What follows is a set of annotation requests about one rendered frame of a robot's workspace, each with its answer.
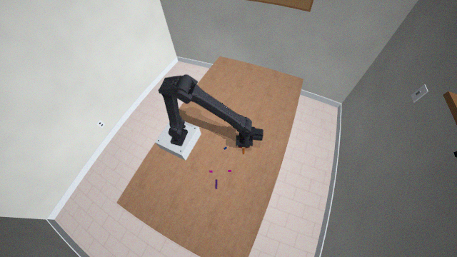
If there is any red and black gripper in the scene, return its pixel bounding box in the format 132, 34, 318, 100
236, 136, 253, 148

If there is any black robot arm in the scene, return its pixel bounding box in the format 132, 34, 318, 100
159, 74, 263, 146

